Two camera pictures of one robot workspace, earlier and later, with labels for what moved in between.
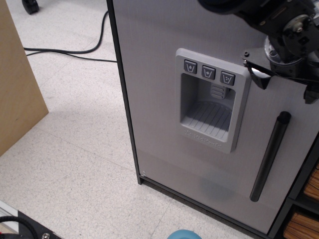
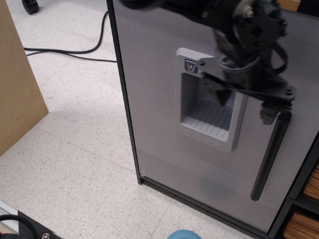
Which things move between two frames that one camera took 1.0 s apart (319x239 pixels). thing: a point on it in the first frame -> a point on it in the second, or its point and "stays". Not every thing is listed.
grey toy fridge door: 150,33 stays
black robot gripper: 262,68 -> 253,75
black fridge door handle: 275,145 stays
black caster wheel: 31,6 stays
